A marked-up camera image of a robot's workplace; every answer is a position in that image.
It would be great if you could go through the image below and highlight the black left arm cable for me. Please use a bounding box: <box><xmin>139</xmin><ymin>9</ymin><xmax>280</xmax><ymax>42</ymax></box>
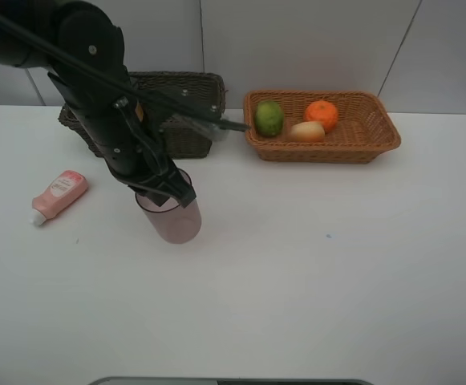
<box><xmin>0</xmin><ymin>0</ymin><xmax>252</xmax><ymax>189</ymax></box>

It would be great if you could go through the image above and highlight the red yellow peach fruit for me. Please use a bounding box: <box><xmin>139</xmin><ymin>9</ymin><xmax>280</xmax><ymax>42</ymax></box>
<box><xmin>287</xmin><ymin>121</ymin><xmax>326</xmax><ymax>143</ymax></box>

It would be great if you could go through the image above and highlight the orange tangerine fruit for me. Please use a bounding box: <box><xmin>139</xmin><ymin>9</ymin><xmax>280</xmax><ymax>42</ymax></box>
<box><xmin>303</xmin><ymin>100</ymin><xmax>339</xmax><ymax>133</ymax></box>

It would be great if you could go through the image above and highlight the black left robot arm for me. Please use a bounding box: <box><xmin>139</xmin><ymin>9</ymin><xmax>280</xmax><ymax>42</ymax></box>
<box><xmin>0</xmin><ymin>1</ymin><xmax>207</xmax><ymax>206</ymax></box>

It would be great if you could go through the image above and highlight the pink lotion bottle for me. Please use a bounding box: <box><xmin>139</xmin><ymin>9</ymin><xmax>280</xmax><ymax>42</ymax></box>
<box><xmin>30</xmin><ymin>170</ymin><xmax>88</xmax><ymax>226</ymax></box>

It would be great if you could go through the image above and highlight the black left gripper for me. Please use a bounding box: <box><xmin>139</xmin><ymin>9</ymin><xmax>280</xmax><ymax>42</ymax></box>
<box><xmin>66</xmin><ymin>96</ymin><xmax>197</xmax><ymax>208</ymax></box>

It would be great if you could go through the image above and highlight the dark brown wicker basket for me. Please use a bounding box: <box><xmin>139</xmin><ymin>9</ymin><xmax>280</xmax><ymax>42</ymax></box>
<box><xmin>48</xmin><ymin>67</ymin><xmax>225</xmax><ymax>160</ymax></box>

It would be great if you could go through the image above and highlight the green lime fruit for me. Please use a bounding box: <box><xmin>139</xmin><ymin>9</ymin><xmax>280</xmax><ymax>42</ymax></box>
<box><xmin>254</xmin><ymin>100</ymin><xmax>284</xmax><ymax>137</ymax></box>

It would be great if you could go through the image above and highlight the pink translucent plastic cup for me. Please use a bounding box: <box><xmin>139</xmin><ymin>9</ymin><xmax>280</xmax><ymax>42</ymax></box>
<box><xmin>134</xmin><ymin>168</ymin><xmax>203</xmax><ymax>245</ymax></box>

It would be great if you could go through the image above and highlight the orange wicker basket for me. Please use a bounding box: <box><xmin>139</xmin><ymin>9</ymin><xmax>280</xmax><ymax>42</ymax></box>
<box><xmin>243</xmin><ymin>90</ymin><xmax>401</xmax><ymax>164</ymax></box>

